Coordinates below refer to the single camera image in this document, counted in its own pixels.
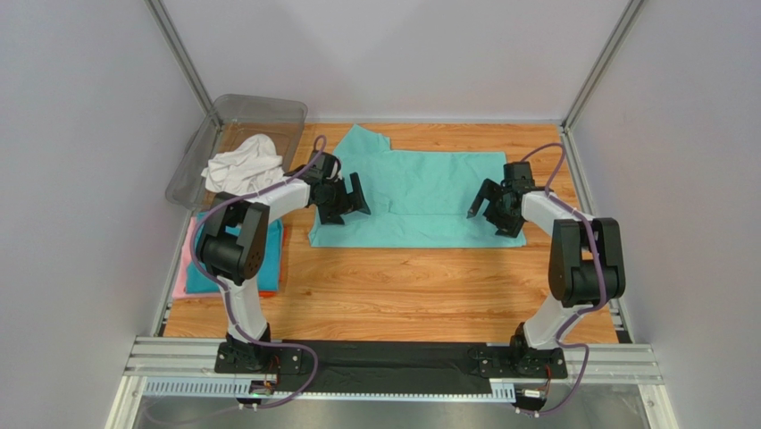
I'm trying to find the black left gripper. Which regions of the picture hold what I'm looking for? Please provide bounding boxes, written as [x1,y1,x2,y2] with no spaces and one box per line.
[317,172,372,223]

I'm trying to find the teal green t shirt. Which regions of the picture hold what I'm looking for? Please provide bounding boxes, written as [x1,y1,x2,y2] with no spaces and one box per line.
[308,125,527,248]

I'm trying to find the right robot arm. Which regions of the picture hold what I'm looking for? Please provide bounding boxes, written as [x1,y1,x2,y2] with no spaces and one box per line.
[467,161,626,378]

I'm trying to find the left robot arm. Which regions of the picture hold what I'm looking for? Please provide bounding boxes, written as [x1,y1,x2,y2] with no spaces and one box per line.
[192,150,371,374]

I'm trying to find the crumpled white t shirt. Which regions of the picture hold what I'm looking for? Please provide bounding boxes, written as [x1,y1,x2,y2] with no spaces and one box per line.
[201,134,284,196]

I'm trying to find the clear plastic bin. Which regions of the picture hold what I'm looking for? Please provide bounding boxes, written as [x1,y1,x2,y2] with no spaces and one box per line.
[165,94,308,210]

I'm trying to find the folded dark teal t shirt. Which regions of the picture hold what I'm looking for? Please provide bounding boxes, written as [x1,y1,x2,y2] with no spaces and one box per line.
[172,212,285,299]

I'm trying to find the folded pink t shirt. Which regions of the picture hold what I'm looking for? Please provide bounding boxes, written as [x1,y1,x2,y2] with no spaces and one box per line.
[171,216,203,300]

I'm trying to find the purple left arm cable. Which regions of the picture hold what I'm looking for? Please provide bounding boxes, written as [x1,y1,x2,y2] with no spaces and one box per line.
[188,134,328,412]

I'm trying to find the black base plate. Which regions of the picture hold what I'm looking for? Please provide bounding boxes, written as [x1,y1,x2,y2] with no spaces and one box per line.
[213,339,569,395]

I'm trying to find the white slotted cable duct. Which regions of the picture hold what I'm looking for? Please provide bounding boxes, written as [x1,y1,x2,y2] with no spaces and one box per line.
[142,380,517,401]

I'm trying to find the right aluminium frame post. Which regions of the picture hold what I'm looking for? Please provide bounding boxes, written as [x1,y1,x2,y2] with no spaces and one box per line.
[562,0,648,133]

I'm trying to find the aluminium frame post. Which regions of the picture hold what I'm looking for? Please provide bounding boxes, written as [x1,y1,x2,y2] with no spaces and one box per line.
[562,0,648,133]
[144,0,213,114]

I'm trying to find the aluminium front rail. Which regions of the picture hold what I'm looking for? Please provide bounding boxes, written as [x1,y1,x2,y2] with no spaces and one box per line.
[124,337,663,403]

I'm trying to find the left aluminium frame post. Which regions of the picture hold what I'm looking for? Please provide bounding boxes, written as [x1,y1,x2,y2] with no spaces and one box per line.
[144,0,213,114]

